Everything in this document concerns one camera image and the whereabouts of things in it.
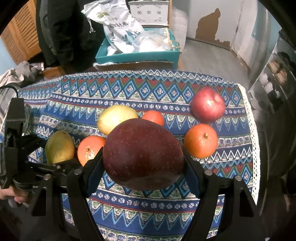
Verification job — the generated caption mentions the yellow green mango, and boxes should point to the yellow green mango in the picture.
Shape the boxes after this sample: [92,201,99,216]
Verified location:
[45,130,75,166]

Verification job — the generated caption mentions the large orange with stem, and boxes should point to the large orange with stem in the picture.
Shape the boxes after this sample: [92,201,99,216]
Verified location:
[184,123,218,159]

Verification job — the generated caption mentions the yellow green pear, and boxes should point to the yellow green pear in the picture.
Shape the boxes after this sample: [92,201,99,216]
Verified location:
[97,105,138,136]

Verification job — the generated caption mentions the dark red apple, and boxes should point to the dark red apple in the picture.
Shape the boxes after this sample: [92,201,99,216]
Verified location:
[103,118,185,191]

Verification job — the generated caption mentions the pink red apple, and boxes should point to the pink red apple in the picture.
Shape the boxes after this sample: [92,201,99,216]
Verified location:
[191,87,225,123]

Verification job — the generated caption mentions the small orange tangerine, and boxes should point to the small orange tangerine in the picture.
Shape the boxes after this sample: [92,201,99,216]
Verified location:
[142,110,165,126]

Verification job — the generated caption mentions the left hand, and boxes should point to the left hand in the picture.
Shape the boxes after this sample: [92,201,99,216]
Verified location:
[0,186,29,204]

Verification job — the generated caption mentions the grey clothes pile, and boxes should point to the grey clothes pile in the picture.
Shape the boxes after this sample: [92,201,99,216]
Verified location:
[1,61,45,119]

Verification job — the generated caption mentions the brown cardboard box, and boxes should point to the brown cardboard box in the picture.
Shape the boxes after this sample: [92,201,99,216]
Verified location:
[43,66,66,79]

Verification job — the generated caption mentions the blue patterned tablecloth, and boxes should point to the blue patterned tablecloth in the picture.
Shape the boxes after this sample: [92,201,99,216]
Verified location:
[14,69,261,241]

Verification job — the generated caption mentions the wooden louvered door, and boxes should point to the wooden louvered door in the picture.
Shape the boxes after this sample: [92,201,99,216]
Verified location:
[1,0,41,64]

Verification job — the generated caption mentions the dark hanging clothes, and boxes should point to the dark hanging clothes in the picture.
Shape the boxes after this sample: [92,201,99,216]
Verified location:
[36,0,105,74]

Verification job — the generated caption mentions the grey shoe rack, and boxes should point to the grey shoe rack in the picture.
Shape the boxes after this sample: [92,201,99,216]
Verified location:
[248,30,295,113]

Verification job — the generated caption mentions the white printed rice bag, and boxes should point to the white printed rice bag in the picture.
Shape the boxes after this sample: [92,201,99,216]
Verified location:
[81,0,144,54]

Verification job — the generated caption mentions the teal cardboard box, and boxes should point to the teal cardboard box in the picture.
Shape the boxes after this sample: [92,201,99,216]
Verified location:
[94,30,181,70]

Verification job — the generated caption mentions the clear plastic bag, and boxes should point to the clear plastic bag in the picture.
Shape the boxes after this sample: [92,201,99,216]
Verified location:
[132,28,180,53]

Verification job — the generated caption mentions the white decorated cabinet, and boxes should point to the white decorated cabinet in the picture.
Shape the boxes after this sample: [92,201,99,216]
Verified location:
[128,1,170,26]

